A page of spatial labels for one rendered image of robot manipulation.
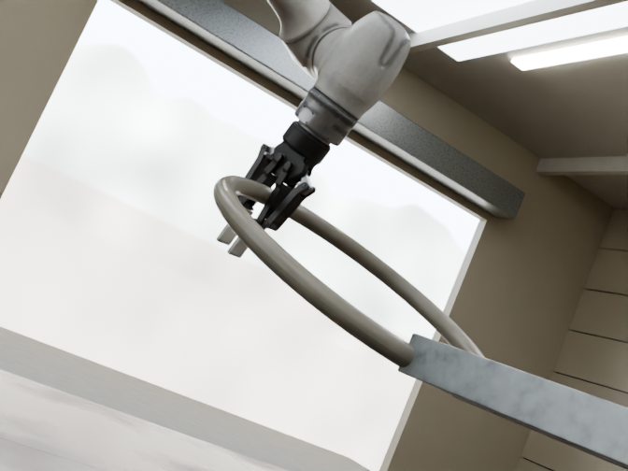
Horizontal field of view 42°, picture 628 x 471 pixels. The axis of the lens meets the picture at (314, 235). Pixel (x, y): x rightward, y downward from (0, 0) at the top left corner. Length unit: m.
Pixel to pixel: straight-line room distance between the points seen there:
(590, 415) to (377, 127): 6.86
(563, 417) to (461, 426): 8.10
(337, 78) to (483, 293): 7.63
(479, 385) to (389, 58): 0.56
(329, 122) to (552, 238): 8.18
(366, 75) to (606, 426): 0.66
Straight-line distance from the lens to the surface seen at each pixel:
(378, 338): 0.97
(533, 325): 9.33
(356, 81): 1.26
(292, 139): 1.29
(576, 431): 0.85
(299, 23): 1.38
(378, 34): 1.27
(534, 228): 9.20
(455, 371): 0.95
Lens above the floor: 1.04
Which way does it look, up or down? 8 degrees up
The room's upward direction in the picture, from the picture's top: 23 degrees clockwise
